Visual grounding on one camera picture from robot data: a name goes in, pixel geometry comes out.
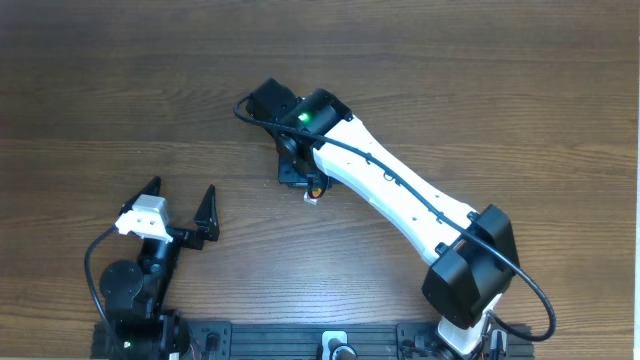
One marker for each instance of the white cube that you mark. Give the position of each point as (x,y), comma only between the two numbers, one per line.
(309,201)

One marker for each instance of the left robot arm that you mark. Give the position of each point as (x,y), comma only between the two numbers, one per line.
(122,285)

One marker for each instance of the mounting rail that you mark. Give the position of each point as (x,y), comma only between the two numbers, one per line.
(280,342)

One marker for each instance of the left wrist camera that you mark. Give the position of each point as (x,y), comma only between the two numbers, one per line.
(145,217)

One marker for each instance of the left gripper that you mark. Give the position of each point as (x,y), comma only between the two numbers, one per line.
(189,239)

